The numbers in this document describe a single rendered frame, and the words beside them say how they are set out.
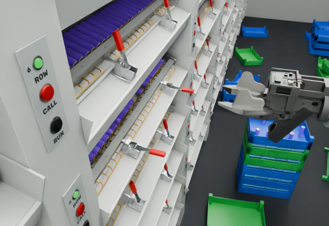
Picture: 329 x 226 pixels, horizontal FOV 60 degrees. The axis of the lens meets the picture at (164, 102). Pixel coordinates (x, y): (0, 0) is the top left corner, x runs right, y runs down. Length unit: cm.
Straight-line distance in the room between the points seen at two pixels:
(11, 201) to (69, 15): 22
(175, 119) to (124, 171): 48
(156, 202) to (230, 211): 76
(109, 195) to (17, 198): 26
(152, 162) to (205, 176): 101
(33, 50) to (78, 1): 10
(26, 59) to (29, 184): 14
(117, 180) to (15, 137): 35
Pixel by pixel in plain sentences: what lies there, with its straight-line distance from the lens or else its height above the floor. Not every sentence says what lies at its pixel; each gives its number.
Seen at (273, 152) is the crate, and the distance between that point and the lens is 161.
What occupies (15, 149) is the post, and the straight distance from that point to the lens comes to 32.
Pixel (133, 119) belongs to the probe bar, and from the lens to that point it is 70.
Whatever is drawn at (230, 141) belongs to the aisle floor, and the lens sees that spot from 215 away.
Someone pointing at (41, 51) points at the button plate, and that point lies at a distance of 30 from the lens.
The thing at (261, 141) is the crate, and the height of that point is 42.
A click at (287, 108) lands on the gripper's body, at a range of 62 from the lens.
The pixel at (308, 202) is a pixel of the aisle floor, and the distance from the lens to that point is 194.
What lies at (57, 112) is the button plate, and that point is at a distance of 34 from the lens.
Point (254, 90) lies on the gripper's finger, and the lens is 67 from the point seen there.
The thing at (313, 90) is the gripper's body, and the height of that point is 112.
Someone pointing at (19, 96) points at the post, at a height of 128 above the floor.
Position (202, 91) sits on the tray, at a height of 56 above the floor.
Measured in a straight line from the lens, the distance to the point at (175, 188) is 135.
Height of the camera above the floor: 143
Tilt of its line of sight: 35 degrees down
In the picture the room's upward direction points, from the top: straight up
